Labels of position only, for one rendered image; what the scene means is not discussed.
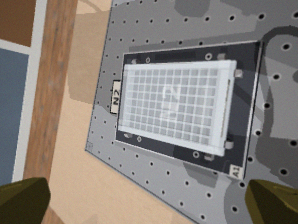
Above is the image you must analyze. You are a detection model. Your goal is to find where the white multi-well plate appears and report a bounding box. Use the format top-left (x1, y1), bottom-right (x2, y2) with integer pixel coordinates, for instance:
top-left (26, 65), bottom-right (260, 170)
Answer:
top-left (118, 60), bottom-right (237, 157)

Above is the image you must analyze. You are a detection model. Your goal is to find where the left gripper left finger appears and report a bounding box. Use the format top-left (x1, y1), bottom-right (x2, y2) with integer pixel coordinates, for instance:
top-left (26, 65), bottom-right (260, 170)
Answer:
top-left (0, 177), bottom-right (51, 224)

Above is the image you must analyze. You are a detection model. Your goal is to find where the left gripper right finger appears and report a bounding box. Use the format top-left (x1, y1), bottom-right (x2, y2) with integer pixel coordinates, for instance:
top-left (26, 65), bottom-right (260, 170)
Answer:
top-left (245, 179), bottom-right (298, 224)

